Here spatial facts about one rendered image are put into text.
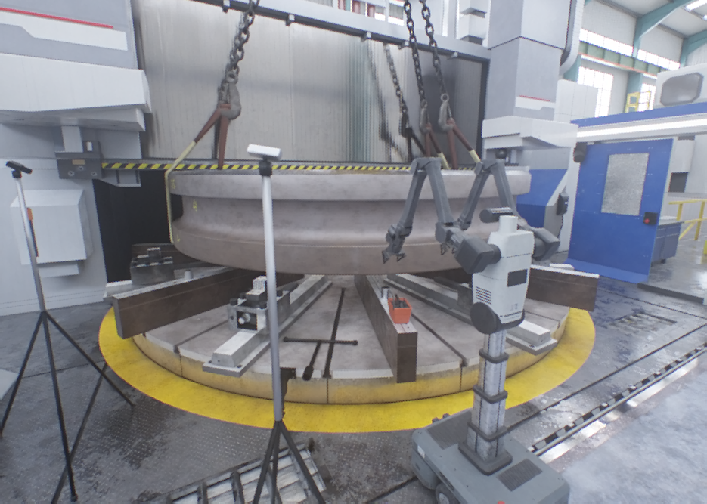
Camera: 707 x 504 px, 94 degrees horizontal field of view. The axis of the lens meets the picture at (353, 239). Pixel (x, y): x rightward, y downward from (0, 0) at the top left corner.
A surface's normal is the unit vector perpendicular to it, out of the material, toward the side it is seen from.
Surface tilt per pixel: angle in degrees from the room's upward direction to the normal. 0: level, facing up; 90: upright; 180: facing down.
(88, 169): 90
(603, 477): 0
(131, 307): 90
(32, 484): 0
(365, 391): 90
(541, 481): 0
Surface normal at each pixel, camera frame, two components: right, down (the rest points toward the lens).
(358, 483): 0.00, -0.98
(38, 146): 0.47, 0.17
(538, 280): -0.61, 0.15
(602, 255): -0.88, 0.09
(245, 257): -0.37, 0.18
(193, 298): 0.80, 0.11
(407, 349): 0.13, 0.19
